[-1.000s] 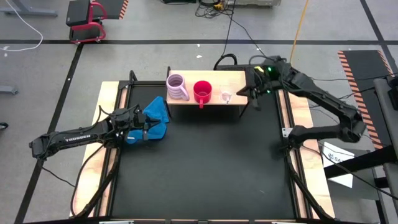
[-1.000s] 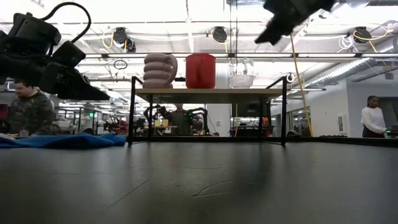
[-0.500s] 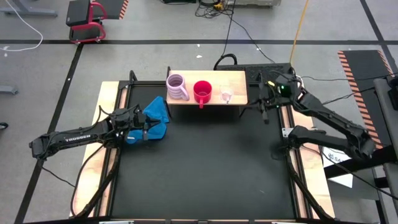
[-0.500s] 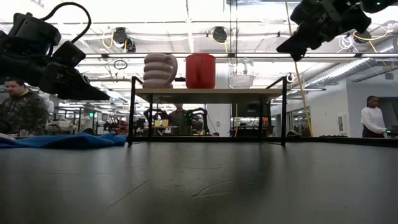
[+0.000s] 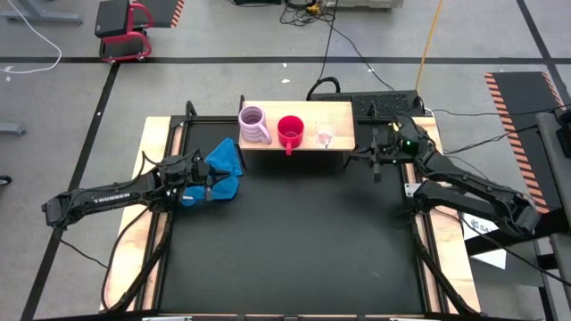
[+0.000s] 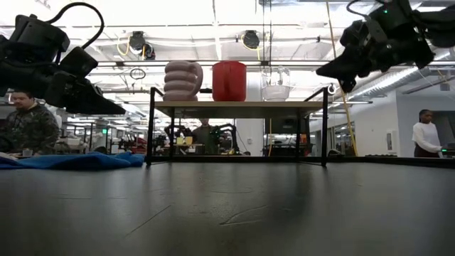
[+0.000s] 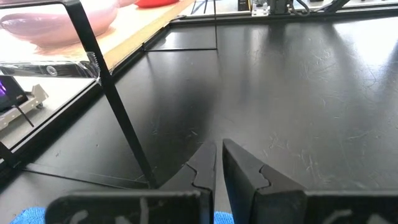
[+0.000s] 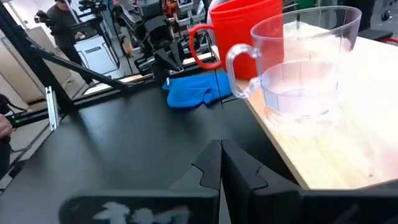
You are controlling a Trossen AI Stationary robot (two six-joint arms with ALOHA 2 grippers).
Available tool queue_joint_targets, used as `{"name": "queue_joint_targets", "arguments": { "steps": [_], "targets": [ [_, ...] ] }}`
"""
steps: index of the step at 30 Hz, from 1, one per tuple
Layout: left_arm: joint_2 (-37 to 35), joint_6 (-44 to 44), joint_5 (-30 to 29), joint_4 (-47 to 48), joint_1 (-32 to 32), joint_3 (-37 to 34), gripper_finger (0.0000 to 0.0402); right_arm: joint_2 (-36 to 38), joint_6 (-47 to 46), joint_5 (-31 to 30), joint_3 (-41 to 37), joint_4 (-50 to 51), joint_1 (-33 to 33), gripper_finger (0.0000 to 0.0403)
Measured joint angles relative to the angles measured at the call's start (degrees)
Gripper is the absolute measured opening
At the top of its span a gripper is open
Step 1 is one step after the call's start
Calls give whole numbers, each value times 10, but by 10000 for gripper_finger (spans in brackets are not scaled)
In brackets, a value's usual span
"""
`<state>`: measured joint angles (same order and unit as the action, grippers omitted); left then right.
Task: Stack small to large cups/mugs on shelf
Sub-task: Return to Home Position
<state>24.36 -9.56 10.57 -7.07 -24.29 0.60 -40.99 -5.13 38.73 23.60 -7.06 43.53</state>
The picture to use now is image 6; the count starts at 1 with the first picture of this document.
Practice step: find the wooden shelf black frame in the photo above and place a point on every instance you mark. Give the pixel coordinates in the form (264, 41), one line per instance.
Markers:
(231, 110)

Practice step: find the pink ribbed mug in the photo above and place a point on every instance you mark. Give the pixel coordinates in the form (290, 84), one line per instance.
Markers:
(181, 81)

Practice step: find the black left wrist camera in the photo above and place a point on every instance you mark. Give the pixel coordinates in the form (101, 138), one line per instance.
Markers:
(39, 35)

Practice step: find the blue cloth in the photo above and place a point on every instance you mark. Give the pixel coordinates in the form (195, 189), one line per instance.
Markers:
(71, 161)

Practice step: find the red plastic mug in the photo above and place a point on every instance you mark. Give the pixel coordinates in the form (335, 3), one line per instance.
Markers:
(229, 81)

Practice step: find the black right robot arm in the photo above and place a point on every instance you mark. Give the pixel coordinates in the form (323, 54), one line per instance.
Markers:
(440, 26)

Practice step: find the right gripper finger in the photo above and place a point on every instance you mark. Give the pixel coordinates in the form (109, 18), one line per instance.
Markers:
(345, 67)

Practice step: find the black aluminium table frame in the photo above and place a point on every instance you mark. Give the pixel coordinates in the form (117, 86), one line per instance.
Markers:
(409, 162)

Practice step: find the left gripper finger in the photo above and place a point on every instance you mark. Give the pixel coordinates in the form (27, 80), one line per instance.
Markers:
(78, 96)

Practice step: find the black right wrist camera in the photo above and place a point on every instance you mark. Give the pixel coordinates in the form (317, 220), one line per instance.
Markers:
(391, 16)

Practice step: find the white wall box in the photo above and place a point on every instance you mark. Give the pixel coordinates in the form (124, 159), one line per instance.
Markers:
(390, 141)

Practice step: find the person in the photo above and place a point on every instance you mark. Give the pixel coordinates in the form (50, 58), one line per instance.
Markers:
(204, 137)
(426, 137)
(30, 128)

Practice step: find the clear glass mug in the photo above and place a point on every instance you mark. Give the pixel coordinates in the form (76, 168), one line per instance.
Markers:
(275, 90)

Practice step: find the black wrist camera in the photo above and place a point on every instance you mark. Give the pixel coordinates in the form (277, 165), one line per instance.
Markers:
(39, 35)
(391, 16)

